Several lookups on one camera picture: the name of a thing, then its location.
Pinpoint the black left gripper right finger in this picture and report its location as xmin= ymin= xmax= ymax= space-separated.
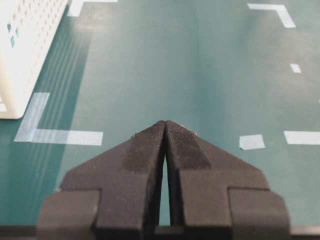
xmin=165 ymin=120 xmax=291 ymax=240

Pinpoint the top-left tape corner marker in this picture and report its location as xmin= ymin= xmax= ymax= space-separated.
xmin=14 ymin=92 xmax=104 ymax=146

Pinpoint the white plastic lattice basket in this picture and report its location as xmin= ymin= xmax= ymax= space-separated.
xmin=0 ymin=0 xmax=68 ymax=120

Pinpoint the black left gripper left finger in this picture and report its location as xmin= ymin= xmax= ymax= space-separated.
xmin=37 ymin=120 xmax=165 ymax=240

